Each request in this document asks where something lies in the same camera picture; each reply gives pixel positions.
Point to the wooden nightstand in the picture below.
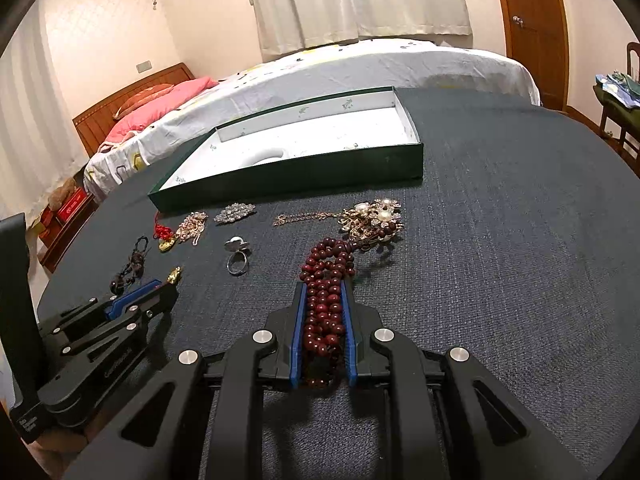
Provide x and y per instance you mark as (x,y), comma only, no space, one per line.
(62,240)

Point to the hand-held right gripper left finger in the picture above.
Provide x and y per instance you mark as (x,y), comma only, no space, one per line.
(298,335)

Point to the pile of clothes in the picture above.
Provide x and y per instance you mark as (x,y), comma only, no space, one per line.
(620,90)

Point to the silver rhinestone brooch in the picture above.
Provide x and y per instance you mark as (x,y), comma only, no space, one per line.
(235,212)

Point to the bed with white sheet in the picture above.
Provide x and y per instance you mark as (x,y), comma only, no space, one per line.
(350,70)

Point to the wall switch plate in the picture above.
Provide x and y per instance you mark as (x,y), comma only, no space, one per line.
(144,66)

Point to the dark grey table cloth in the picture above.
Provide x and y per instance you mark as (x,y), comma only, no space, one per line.
(500,235)

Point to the green jewelry box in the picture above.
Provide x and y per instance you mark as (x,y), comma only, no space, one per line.
(310,175)

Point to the wooden chair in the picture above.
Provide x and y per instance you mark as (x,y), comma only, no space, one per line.
(617,130)

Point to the pink pillow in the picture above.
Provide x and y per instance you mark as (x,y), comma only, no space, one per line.
(150,115)

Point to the orange pillow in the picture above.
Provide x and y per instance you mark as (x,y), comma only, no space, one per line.
(145,97)

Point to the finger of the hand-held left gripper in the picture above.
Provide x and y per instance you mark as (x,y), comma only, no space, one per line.
(132,300)
(150,307)

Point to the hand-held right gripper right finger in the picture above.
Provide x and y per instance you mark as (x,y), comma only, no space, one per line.
(350,340)

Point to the beige curtain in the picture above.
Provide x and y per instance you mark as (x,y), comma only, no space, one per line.
(350,0)

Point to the wooden headboard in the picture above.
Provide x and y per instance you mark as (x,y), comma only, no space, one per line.
(100,115)

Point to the red box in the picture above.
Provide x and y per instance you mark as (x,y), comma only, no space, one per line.
(72,205)

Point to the red knot tassel charm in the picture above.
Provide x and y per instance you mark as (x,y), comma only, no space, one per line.
(164,235)

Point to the white jade bangle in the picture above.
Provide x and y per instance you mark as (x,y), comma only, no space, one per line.
(277,154)

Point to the wooden door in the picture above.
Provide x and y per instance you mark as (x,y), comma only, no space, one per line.
(535,35)

